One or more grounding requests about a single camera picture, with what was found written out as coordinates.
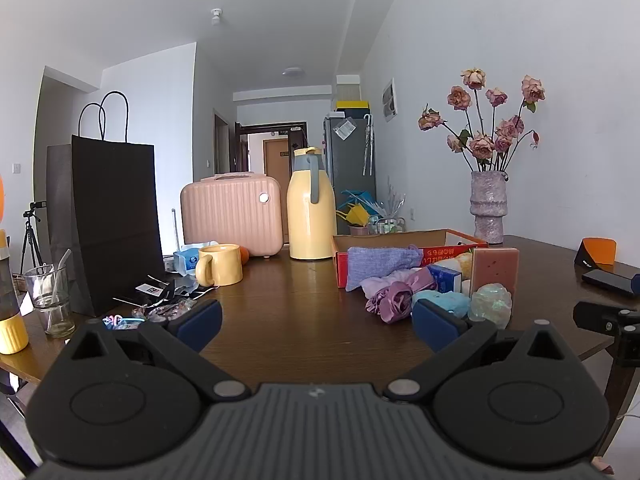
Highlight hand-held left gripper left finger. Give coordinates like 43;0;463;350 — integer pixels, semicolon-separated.
70;299;251;402

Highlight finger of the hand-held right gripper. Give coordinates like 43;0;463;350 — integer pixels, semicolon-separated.
572;301;640;366

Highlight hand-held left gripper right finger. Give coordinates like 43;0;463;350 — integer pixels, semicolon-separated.
385;299;571;402

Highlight light blue plush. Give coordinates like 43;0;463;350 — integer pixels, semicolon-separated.
411;290;472;319

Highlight purple satin cloth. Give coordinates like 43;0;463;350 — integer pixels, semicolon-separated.
360;266;439;324

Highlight blue small carton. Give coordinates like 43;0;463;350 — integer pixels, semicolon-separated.
426;264;463;295

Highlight pale green soft ball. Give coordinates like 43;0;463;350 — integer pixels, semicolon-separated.
467;283;514;331

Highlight yellow white plush toy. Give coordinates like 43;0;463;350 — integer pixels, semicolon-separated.
440;252;474;282

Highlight pink sponge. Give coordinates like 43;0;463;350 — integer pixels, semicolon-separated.
470;247;520;295

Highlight lilac cloth pouch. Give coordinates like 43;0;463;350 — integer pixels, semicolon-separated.
345;245;424;292

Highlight red cardboard box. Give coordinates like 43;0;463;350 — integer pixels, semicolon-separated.
331;228;489;289

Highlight black phone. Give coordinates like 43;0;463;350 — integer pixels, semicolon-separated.
581;269;637;298

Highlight black packets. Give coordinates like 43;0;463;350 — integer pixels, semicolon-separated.
112;274;219;312

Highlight yellow mug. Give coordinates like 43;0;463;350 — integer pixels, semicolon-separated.
195;243;244;287

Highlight orange black stand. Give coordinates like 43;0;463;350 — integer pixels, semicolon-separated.
573;237;618;267

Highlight candy wrappers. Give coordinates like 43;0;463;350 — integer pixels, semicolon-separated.
101;300;193;333

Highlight pink suitcase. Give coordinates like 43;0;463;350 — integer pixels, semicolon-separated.
180;172;284;260

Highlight purple ceramic vase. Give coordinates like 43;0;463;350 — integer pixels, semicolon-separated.
470;170;511;245

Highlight black paper bag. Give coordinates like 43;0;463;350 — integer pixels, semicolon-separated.
70;91;165;317

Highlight yellow blue bag pile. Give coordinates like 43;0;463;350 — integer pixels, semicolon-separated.
336;189;382;229

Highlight white plastic spoon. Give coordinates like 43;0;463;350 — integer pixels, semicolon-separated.
49;248;72;306

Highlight yellow thermos jug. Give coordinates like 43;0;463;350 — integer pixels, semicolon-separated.
286;147;337;261

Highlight clear glass cup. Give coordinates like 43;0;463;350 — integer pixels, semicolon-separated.
23;263;76;338

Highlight grey fridge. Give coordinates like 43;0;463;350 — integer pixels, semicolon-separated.
323;115;377;237

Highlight brown wooden door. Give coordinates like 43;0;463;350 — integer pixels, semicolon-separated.
263;138;291;195

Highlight dark brown open door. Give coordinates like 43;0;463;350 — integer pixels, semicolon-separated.
234;122;250;175

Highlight dried pink roses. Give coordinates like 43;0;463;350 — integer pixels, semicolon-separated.
418;67;547;174

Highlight black tripod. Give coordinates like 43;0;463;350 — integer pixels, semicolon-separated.
19;201;48;277

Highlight yellow bottle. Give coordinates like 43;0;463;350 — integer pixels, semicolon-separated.
0;229;30;356

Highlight white umbrella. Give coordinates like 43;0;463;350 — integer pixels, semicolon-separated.
362;113;376;177

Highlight wire storage cart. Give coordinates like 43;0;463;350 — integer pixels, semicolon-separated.
369;214;407;235

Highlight white wall panel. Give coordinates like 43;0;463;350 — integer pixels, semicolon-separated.
381;77;400;123

